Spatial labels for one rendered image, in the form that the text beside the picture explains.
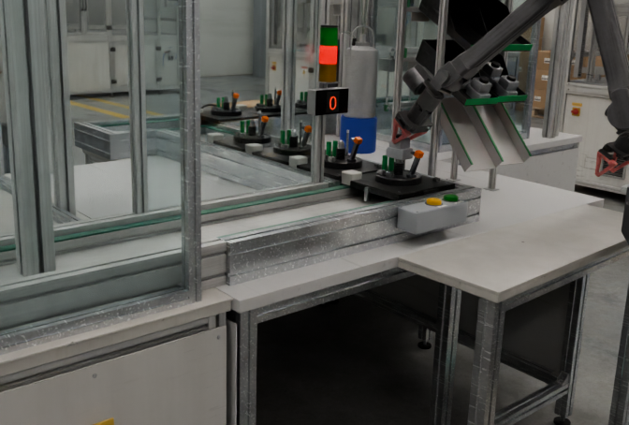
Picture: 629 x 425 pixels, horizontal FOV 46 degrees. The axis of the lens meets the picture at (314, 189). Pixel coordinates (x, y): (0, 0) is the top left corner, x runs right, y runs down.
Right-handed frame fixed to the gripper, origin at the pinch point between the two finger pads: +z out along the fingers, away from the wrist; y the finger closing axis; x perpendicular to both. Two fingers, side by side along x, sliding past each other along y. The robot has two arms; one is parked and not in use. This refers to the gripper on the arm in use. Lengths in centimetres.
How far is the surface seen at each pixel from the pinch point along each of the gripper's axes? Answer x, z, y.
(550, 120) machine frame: -31, 43, -164
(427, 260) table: 39.8, -1.6, 22.8
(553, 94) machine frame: -39, 33, -164
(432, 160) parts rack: 3.3, 8.8, -19.0
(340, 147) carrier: -15.7, 20.3, 0.7
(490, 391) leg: 73, 6, 23
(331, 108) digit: -13.1, -2.0, 19.2
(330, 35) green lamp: -26.0, -17.6, 20.0
